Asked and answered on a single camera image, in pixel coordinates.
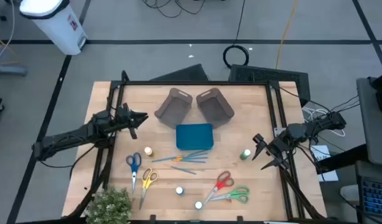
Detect black perforated case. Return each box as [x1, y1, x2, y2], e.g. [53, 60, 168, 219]
[228, 64, 311, 108]

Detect blue plastic tray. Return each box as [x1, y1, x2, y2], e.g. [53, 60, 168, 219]
[175, 123, 215, 151]

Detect white trash can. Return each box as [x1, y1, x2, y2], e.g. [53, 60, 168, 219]
[19, 0, 88, 56]

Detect red-handled scissors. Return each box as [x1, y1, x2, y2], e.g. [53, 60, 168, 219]
[203, 170, 235, 205]

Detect grey plastic storage bin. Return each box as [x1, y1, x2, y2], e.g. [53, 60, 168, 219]
[154, 87, 193, 129]
[195, 87, 235, 129]

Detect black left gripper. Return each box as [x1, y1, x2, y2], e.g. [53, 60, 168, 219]
[115, 102, 149, 140]

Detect backlit keyboard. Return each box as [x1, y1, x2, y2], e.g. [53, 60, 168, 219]
[358, 176, 382, 218]

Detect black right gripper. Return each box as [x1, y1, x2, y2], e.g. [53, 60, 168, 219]
[251, 133, 291, 171]

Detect black left base cable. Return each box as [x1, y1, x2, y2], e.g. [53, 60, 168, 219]
[68, 144, 98, 180]

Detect blue-handled scissors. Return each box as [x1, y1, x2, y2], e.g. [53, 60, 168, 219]
[125, 152, 142, 194]

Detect black desk bar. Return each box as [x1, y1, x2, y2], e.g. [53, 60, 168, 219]
[315, 144, 368, 174]

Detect white paper sheet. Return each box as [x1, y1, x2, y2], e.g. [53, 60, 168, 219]
[310, 145, 339, 182]

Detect black flat panel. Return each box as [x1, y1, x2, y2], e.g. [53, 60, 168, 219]
[149, 63, 210, 82]

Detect green-handled scissors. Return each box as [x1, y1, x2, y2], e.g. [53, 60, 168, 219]
[209, 185, 251, 205]

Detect black coiled cable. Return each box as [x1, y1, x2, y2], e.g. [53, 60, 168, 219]
[222, 0, 251, 70]

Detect green potted plant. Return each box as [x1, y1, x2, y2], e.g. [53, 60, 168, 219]
[84, 185, 134, 224]

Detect black metal rig frame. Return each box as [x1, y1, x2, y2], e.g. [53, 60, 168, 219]
[62, 70, 327, 224]

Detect yellow cable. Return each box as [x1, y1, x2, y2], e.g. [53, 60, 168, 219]
[275, 0, 299, 70]

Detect thin white cable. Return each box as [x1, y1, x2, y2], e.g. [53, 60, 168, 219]
[0, 0, 16, 66]

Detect grey desk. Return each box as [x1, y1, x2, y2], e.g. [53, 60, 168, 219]
[356, 77, 382, 167]

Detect yellow-handled scissors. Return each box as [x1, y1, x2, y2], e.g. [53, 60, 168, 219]
[138, 167, 159, 211]

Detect white chair seat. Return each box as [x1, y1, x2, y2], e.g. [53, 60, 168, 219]
[340, 184, 361, 203]

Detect black tangled cables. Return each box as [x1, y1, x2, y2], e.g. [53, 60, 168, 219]
[141, 0, 207, 19]

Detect grey stand base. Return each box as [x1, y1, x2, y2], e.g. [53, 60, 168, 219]
[0, 63, 28, 77]

